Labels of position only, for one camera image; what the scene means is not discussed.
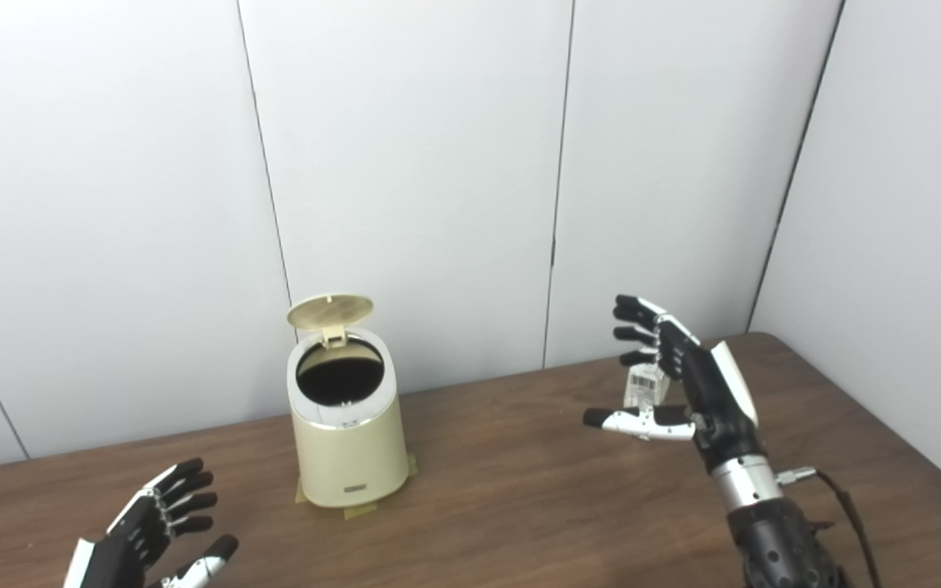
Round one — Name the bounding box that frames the cream round bin lid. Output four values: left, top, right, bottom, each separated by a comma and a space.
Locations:
287, 294, 375, 350

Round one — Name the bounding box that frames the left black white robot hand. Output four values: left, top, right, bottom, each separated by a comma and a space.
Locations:
62, 457, 240, 588

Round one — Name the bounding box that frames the white green milk carton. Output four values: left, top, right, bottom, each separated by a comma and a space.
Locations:
624, 363, 672, 409

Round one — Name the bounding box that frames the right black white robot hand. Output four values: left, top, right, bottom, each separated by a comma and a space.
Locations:
583, 294, 765, 474

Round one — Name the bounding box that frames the cream-colored trash bin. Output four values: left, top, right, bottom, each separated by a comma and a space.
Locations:
287, 327, 410, 509

